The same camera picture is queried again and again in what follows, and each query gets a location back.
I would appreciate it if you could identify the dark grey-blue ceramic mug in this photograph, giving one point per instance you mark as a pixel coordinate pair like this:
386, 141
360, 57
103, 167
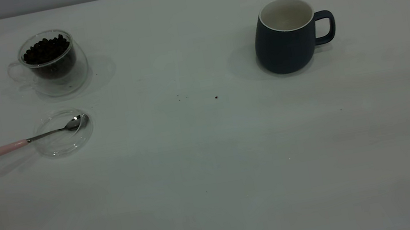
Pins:
285, 49

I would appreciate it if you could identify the pile of coffee beans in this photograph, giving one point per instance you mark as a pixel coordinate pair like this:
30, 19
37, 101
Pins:
46, 52

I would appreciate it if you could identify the small clear glass dish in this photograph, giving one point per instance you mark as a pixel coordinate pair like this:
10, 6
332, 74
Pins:
62, 145

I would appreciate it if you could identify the clear double-wall glass cup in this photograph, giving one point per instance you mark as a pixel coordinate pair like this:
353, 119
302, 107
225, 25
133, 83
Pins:
73, 76

